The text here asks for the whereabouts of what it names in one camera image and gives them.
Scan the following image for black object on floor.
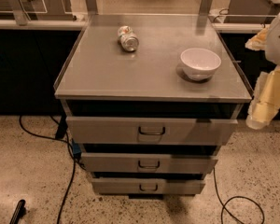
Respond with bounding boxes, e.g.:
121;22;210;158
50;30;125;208
9;199;26;224

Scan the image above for grey drawer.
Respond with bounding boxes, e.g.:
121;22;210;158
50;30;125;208
91;178;205;195
66;117;237;146
82;153;217;175

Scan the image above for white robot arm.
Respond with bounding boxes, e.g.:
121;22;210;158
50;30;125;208
245;12;280;130

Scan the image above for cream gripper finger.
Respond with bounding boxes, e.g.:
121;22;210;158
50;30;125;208
245;28;268;51

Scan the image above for grey middle drawer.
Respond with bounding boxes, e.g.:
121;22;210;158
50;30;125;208
82;153;217;175

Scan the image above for black floor cable left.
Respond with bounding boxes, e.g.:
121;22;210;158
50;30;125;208
18;115;77;224

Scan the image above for grey top drawer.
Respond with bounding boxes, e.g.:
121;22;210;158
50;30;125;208
66;117;237;146

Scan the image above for white ceramic bowl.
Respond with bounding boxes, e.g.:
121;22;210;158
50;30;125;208
180;48;221;81

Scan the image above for right metal post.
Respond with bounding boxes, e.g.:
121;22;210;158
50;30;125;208
199;0;213;15

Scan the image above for left metal post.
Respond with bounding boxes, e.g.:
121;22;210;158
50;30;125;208
8;0;28;26

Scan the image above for metal post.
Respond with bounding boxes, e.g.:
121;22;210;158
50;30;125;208
199;0;213;15
82;0;99;16
8;0;28;26

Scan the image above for black floor cable right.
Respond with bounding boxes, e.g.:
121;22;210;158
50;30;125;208
212;166;266;224

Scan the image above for grey metal drawer cabinet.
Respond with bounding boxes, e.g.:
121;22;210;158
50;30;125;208
54;15;251;181

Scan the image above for dark counter cabinet left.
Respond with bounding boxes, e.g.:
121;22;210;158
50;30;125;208
0;29;80;115

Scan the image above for black floor cable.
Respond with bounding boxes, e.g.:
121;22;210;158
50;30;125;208
18;115;77;224
212;166;266;224

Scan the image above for crushed silver soda can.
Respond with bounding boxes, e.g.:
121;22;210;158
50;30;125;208
118;26;139;52

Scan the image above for grey bottom drawer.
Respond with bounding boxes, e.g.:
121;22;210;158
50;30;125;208
91;178;205;195

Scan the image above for middle metal post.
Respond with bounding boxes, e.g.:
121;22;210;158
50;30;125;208
82;0;99;16

